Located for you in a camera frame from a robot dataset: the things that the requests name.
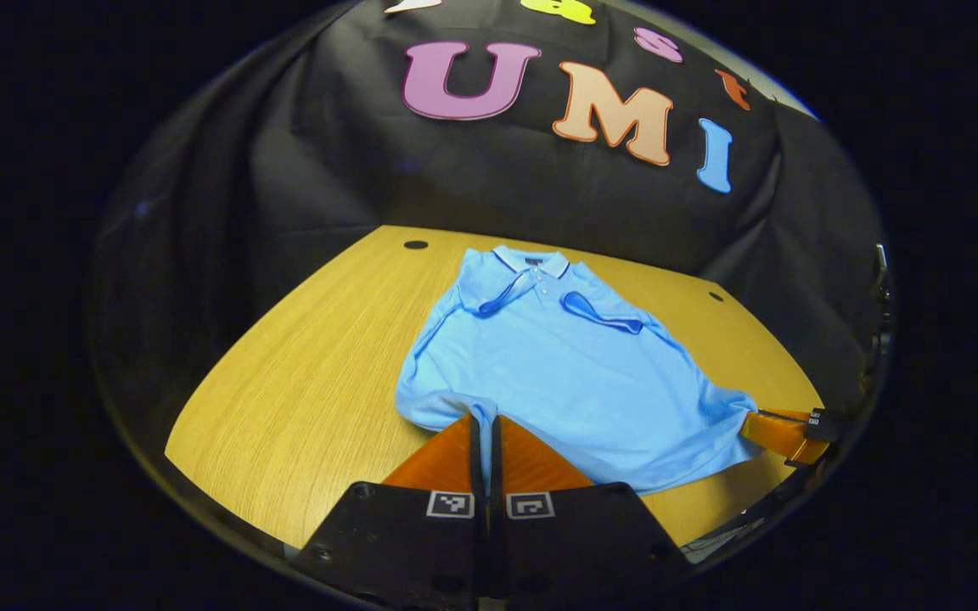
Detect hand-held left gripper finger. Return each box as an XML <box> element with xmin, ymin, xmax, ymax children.
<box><xmin>294</xmin><ymin>413</ymin><xmax>487</xmax><ymax>611</ymax></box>
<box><xmin>489</xmin><ymin>415</ymin><xmax>694</xmax><ymax>608</ymax></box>

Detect light blue polo T-shirt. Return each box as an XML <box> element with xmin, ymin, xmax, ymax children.
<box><xmin>394</xmin><ymin>244</ymin><xmax>766</xmax><ymax>496</ymax></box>

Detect black backdrop cloth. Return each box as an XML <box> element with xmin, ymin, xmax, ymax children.
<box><xmin>90</xmin><ymin>0</ymin><xmax>885</xmax><ymax>417</ymax></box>

